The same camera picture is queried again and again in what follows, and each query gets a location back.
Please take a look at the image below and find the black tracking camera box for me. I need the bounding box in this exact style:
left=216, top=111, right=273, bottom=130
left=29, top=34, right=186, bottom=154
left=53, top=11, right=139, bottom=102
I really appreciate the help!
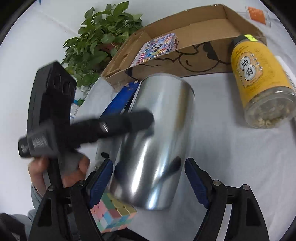
left=27, top=61, right=77, bottom=132

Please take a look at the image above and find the orange clear plastic cup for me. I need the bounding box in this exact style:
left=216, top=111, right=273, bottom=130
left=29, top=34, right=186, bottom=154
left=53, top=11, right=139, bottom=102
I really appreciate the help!
left=245, top=6, right=271, bottom=28

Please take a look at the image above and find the yellow-label chrysanthemum jar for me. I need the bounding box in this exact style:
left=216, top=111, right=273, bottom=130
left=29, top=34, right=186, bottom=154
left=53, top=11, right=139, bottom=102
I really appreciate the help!
left=230, top=35, right=295, bottom=128

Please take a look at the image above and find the colourful board game box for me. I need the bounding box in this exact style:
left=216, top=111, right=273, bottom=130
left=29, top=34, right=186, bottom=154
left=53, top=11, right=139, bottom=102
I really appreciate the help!
left=130, top=33, right=179, bottom=67

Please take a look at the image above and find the person's left hand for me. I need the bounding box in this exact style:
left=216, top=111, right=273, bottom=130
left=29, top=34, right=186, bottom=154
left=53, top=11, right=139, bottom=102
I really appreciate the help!
left=28, top=155, right=90, bottom=196

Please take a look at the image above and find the green potted plant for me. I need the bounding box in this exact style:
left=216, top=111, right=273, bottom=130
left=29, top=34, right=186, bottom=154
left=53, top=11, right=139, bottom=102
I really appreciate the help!
left=62, top=1, right=142, bottom=94

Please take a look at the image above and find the small blue white box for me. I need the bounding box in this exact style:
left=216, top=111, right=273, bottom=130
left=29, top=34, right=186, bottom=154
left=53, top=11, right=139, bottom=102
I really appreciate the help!
left=70, top=99, right=79, bottom=119

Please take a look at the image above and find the pastel rubik's cube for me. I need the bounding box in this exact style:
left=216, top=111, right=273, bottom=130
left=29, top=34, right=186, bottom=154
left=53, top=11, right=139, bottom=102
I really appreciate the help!
left=91, top=192, right=137, bottom=233

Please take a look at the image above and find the white tube bottle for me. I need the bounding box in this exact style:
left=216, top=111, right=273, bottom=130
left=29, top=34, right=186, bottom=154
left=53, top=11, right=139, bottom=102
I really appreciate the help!
left=275, top=55, right=296, bottom=90

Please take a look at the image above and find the silver metal canister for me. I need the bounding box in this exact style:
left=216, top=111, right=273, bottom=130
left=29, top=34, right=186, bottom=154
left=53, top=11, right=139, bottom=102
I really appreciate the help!
left=109, top=73, right=194, bottom=210

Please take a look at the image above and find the cardboard box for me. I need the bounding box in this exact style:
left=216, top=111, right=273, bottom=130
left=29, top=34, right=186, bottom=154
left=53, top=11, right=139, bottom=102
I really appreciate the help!
left=102, top=4, right=266, bottom=91

